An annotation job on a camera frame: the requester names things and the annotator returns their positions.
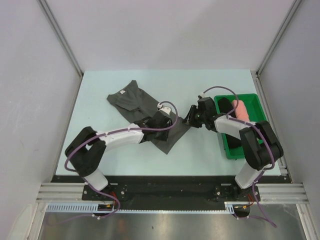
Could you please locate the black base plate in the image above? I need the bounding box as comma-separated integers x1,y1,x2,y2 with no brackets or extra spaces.
51,174,292,211

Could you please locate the aluminium frame rail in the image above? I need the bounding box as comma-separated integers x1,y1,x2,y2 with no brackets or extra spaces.
36,183,85,203

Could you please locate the right aluminium corner post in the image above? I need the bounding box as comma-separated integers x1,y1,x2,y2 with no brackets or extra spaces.
255,0,304,77

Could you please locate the green plastic tray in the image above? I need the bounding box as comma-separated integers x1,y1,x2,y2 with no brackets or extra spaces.
214,93,267,160

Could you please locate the aluminium corner post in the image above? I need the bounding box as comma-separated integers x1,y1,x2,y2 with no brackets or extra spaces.
37,0,84,79
255,0,304,77

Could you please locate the pink rolled t shirt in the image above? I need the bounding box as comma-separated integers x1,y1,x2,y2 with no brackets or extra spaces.
231,99,250,122

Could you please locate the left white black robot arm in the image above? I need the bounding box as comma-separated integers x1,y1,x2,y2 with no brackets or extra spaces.
64,110,173,200

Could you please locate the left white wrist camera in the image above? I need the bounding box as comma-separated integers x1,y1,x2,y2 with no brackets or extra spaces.
157,103,172,116

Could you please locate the black rolled t shirt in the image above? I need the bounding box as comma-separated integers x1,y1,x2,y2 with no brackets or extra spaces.
218,97,241,149

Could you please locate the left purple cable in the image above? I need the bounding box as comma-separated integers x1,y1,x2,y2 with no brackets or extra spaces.
64,100,180,173

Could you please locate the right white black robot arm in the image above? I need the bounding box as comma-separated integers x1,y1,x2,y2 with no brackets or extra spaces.
183,97,284,201

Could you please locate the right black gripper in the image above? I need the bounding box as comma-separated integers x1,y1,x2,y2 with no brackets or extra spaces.
182,104,207,128

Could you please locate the purple cable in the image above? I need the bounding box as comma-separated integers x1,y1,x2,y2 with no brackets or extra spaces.
64,100,180,173
201,86,277,171

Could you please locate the white slotted cable duct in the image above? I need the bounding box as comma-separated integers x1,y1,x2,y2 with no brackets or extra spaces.
46,202,118,214

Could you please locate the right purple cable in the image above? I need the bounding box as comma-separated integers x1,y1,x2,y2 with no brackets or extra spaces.
201,86,277,171

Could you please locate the left aluminium corner post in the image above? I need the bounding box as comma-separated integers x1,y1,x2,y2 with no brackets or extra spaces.
37,0,84,79

